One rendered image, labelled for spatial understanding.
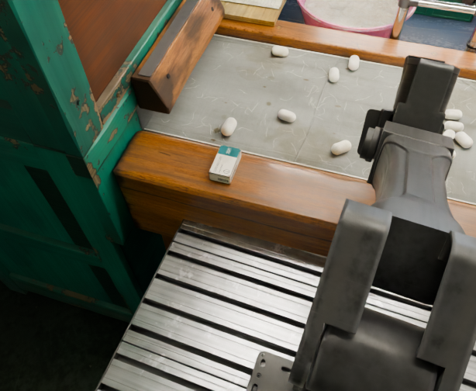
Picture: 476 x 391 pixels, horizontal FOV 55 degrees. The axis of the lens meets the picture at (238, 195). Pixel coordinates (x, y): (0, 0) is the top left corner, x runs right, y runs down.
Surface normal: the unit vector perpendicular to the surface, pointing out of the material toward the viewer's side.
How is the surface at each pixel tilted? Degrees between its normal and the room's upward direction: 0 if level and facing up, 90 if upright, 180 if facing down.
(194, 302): 0
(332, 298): 35
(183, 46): 67
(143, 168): 0
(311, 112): 0
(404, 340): 12
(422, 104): 50
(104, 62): 90
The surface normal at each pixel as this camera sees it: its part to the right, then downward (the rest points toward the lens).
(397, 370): -0.15, -0.29
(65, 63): 0.95, 0.24
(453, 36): -0.03, -0.58
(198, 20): 0.86, -0.02
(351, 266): -0.24, -0.03
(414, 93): -0.30, 0.21
